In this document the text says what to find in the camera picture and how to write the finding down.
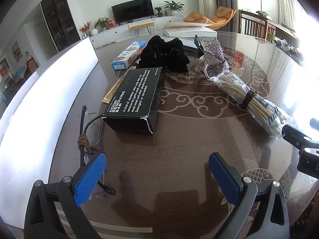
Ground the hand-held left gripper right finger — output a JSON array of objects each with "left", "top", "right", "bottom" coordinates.
[{"left": 208, "top": 152, "right": 291, "bottom": 239}]

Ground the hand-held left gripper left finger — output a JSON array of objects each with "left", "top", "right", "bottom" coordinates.
[{"left": 24, "top": 152, "right": 107, "bottom": 239}]

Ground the black cable with tie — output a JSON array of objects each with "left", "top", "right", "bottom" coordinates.
[{"left": 78, "top": 105, "right": 115, "bottom": 197}]

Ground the bundle of cotton swabs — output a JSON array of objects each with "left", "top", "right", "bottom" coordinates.
[{"left": 209, "top": 71, "right": 292, "bottom": 137}]

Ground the tan packet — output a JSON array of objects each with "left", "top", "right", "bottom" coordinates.
[{"left": 101, "top": 76, "right": 126, "bottom": 104}]

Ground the black printed cardboard box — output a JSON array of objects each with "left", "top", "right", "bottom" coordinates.
[{"left": 102, "top": 67, "right": 163, "bottom": 135}]

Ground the rhinestone bow hair clip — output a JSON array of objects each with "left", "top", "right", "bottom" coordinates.
[{"left": 194, "top": 35, "right": 230, "bottom": 73}]

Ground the clear hair claw clip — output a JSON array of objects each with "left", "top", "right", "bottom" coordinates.
[{"left": 189, "top": 52, "right": 217, "bottom": 80}]

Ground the blue and white box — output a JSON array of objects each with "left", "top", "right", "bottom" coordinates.
[{"left": 111, "top": 40, "right": 147, "bottom": 71}]

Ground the black velvet scrunchie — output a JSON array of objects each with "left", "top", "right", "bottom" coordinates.
[
  {"left": 139, "top": 35, "right": 166, "bottom": 68},
  {"left": 163, "top": 37, "right": 190, "bottom": 72}
]

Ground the clutter of small items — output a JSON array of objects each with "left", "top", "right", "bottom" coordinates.
[{"left": 274, "top": 36, "right": 306, "bottom": 66}]

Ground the dark wooden chair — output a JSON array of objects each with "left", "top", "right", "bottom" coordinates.
[{"left": 239, "top": 9, "right": 268, "bottom": 39}]

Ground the light window curtain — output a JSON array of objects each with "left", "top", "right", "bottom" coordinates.
[{"left": 275, "top": 0, "right": 312, "bottom": 28}]

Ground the blue cloth covered chair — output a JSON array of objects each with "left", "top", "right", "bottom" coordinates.
[{"left": 10, "top": 66, "right": 28, "bottom": 85}]

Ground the wooden sideboard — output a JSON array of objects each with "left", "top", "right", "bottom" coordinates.
[{"left": 25, "top": 57, "right": 39, "bottom": 74}]

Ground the orange lounge chair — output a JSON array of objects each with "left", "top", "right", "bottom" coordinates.
[{"left": 183, "top": 6, "right": 237, "bottom": 30}]

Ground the white cardboard box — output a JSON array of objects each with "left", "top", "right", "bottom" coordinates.
[{"left": 162, "top": 21, "right": 218, "bottom": 39}]

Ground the white television cabinet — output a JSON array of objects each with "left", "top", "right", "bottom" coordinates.
[{"left": 88, "top": 16, "right": 185, "bottom": 49}]

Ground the white door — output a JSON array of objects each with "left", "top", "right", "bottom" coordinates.
[{"left": 33, "top": 23, "right": 51, "bottom": 60}]

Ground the red flower bouquet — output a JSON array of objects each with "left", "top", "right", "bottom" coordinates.
[{"left": 79, "top": 22, "right": 91, "bottom": 38}]

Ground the bushy potted plant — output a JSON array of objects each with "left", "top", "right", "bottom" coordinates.
[{"left": 94, "top": 17, "right": 110, "bottom": 31}]

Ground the wooden top bench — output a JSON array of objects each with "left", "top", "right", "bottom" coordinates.
[{"left": 128, "top": 22, "right": 155, "bottom": 36}]

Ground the black glass display cabinet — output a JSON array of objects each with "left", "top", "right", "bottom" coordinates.
[{"left": 40, "top": 0, "right": 81, "bottom": 53}]

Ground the black television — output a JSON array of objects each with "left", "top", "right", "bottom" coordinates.
[{"left": 111, "top": 0, "right": 154, "bottom": 25}]

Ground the large potted plant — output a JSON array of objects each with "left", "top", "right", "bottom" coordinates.
[{"left": 163, "top": 0, "right": 185, "bottom": 17}]

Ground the brown hair tie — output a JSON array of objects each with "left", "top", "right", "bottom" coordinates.
[
  {"left": 240, "top": 91, "right": 258, "bottom": 109},
  {"left": 78, "top": 134, "right": 91, "bottom": 152}
]

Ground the framed wall picture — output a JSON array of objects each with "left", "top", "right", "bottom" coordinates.
[{"left": 11, "top": 40, "right": 23, "bottom": 63}]

